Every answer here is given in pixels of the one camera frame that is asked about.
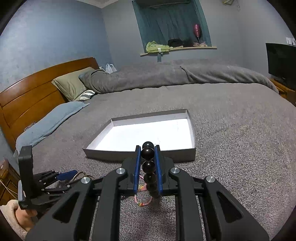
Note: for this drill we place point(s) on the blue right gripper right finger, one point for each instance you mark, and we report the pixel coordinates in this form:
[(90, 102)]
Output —
[(158, 159)]

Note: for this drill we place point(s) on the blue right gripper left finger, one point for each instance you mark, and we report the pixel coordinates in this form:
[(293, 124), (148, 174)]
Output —
[(136, 169)]

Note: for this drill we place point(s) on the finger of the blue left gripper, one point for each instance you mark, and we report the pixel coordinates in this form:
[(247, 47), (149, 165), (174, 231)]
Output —
[(67, 176)]

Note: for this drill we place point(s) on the left hand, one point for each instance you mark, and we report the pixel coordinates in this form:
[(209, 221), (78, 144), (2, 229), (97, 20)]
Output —
[(26, 218)]

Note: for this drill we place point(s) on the white shallow cardboard tray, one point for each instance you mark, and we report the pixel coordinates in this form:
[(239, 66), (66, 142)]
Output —
[(117, 139)]

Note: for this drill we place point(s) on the wooden nightstand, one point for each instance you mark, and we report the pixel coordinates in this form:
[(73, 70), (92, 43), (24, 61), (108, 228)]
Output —
[(9, 182)]

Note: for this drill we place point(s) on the cream fleece left sleeve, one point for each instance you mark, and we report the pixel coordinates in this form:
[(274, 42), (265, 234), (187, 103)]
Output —
[(8, 211)]

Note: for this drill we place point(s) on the light blue blanket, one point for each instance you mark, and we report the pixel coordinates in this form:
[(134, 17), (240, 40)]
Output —
[(48, 124)]

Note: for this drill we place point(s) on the striped pillow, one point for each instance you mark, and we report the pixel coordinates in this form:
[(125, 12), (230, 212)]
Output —
[(86, 95)]

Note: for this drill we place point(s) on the wooden headboard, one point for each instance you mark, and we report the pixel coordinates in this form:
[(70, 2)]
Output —
[(30, 99)]

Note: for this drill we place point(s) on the olive green pillow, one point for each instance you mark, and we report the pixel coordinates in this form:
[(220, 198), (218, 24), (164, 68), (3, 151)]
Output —
[(70, 85)]

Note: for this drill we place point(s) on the grey bed cover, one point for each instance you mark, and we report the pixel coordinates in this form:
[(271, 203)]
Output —
[(245, 137)]

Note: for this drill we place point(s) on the white plastic bag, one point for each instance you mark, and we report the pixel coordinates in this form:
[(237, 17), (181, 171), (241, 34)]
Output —
[(110, 68)]

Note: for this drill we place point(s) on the green cloth on sill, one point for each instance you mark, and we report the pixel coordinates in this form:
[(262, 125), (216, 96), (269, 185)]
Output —
[(154, 47)]

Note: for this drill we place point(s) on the grey rolled duvet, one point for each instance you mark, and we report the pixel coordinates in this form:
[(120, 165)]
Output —
[(178, 72)]

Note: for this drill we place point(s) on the black cloth on sill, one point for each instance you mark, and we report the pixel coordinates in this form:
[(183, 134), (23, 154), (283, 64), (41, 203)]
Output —
[(175, 43)]

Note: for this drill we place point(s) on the wooden window sill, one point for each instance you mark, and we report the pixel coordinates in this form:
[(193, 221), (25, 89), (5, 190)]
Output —
[(182, 49)]

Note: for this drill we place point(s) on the teal window curtain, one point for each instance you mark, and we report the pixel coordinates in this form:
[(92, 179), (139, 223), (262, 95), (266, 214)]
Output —
[(171, 21)]

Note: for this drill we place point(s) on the pink balloon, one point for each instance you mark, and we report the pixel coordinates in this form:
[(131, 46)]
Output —
[(197, 32)]

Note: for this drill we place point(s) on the wooden tv stand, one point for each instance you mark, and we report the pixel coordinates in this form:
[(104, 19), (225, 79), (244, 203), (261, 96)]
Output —
[(285, 92)]

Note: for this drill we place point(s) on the black television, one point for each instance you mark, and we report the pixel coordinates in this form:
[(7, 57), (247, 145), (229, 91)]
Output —
[(281, 60)]

